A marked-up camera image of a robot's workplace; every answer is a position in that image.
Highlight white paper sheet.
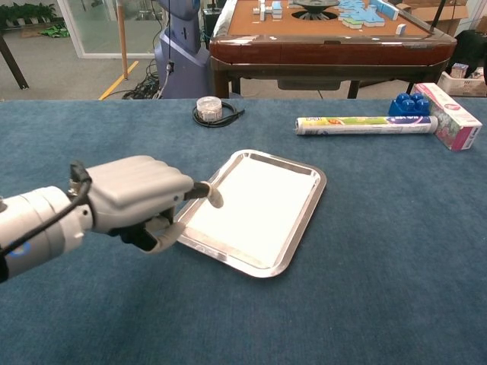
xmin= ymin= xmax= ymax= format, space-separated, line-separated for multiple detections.
xmin=185 ymin=156 xmax=317 ymax=269

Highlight stainless steel tray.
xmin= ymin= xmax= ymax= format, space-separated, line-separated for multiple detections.
xmin=173 ymin=148 xmax=328 ymax=279

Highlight blue toy brick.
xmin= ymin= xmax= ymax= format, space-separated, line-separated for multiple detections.
xmin=387 ymin=93 xmax=431 ymax=117

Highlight brown cardboard box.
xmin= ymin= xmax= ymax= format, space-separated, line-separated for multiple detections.
xmin=403 ymin=0 xmax=469 ymax=37

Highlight small round white jar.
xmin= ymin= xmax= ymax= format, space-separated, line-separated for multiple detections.
xmin=196 ymin=96 xmax=223 ymax=122

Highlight coiled black cable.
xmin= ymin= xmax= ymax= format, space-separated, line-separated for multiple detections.
xmin=192 ymin=101 xmax=246 ymax=129

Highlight tangled black floor cables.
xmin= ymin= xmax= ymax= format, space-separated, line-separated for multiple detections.
xmin=121 ymin=59 xmax=168 ymax=100

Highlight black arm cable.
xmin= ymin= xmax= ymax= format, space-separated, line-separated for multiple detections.
xmin=0 ymin=161 xmax=93 ymax=263

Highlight black table leg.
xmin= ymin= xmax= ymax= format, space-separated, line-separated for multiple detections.
xmin=0 ymin=33 xmax=30 ymax=90

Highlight blue table cloth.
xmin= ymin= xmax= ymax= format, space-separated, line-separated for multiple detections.
xmin=0 ymin=97 xmax=487 ymax=365

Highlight pink white carton box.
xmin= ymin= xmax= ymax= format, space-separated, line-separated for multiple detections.
xmin=413 ymin=82 xmax=483 ymax=152

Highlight green item on floor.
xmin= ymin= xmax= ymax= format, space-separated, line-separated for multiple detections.
xmin=40 ymin=23 xmax=70 ymax=39

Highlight small mahjong tile group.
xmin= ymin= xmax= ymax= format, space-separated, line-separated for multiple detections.
xmin=253 ymin=0 xmax=285 ymax=20

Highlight white plastic crate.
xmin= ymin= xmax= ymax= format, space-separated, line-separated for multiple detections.
xmin=437 ymin=70 xmax=487 ymax=97

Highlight blue mahjong tile cluster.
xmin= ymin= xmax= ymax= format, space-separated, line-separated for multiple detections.
xmin=337 ymin=0 xmax=399 ymax=30

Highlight brown wooden mahjong table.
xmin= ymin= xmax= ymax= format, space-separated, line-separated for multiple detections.
xmin=208 ymin=0 xmax=458 ymax=100

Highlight wooden pole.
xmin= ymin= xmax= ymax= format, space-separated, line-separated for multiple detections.
xmin=116 ymin=0 xmax=129 ymax=81

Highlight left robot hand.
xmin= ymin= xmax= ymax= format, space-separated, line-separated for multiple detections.
xmin=86 ymin=154 xmax=225 ymax=254

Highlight black bulky object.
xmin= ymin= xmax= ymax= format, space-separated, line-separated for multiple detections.
xmin=443 ymin=29 xmax=487 ymax=77

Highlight black tripod stand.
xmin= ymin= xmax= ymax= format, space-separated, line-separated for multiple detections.
xmin=429 ymin=0 xmax=447 ymax=33

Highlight white framed glass partition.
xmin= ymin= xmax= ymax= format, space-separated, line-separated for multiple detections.
xmin=56 ymin=0 xmax=165 ymax=60

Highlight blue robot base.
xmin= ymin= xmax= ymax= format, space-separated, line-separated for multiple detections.
xmin=153 ymin=0 xmax=212 ymax=99

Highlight cling film roll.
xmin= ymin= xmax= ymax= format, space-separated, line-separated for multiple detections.
xmin=293 ymin=116 xmax=440 ymax=137

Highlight row of potted plants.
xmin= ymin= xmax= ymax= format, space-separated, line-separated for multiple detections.
xmin=0 ymin=2 xmax=57 ymax=30

